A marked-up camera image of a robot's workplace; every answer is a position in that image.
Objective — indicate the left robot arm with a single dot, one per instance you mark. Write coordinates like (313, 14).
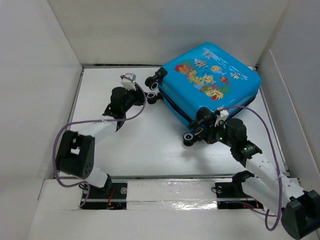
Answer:
(73, 151)

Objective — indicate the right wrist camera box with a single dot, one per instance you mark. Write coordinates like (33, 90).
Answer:
(221, 115)

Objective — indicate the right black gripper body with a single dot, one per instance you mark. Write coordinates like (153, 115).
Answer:
(216, 133)

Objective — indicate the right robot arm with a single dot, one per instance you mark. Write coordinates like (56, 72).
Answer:
(297, 209)

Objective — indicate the blue hard-shell suitcase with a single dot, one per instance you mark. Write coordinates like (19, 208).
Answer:
(195, 84)

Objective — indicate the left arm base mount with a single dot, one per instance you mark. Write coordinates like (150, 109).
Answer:
(114, 199)

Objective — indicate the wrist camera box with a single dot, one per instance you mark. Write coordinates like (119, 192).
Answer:
(221, 115)
(128, 81)

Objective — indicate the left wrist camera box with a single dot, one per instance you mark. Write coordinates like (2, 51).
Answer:
(128, 81)

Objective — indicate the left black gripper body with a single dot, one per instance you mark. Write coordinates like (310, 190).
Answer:
(133, 98)

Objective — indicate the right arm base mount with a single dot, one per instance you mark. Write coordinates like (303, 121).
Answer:
(228, 198)

